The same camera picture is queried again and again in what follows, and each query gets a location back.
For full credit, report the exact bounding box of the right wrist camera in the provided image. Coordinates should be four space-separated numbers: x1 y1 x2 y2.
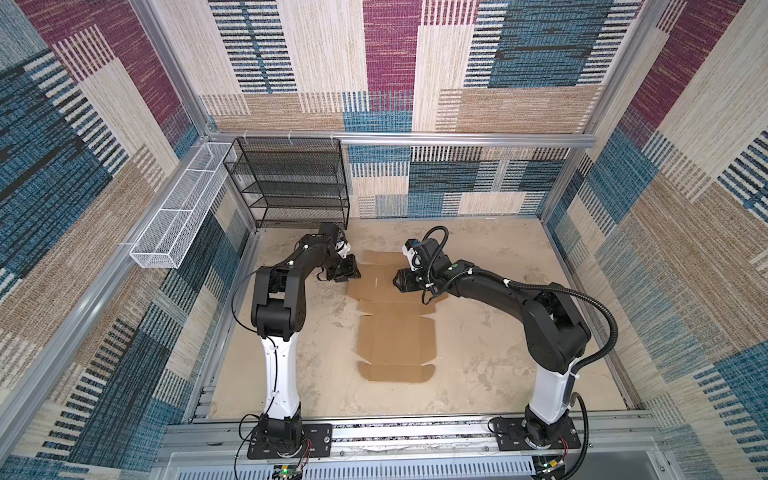
402 239 422 271

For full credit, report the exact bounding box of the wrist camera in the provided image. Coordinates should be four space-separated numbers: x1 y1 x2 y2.
402 239 422 271
335 240 351 259

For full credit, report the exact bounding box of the aluminium front rail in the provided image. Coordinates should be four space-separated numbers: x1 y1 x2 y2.
155 413 667 463

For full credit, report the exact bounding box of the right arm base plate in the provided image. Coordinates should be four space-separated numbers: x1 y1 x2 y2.
487 413 582 452

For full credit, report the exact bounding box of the black wire mesh shelf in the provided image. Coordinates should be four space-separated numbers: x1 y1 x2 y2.
223 137 351 229

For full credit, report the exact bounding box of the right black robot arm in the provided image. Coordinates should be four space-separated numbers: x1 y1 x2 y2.
393 238 591 449

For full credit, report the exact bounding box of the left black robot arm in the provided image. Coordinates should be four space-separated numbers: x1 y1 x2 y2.
251 222 361 455

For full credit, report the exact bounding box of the white wire mesh basket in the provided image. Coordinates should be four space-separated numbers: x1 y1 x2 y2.
130 142 231 269

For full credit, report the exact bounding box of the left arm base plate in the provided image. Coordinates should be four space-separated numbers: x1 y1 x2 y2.
246 423 333 460

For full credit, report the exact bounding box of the brown cardboard box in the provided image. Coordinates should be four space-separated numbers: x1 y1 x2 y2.
347 250 437 384

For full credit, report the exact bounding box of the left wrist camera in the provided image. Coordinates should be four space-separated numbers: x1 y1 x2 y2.
335 240 351 259

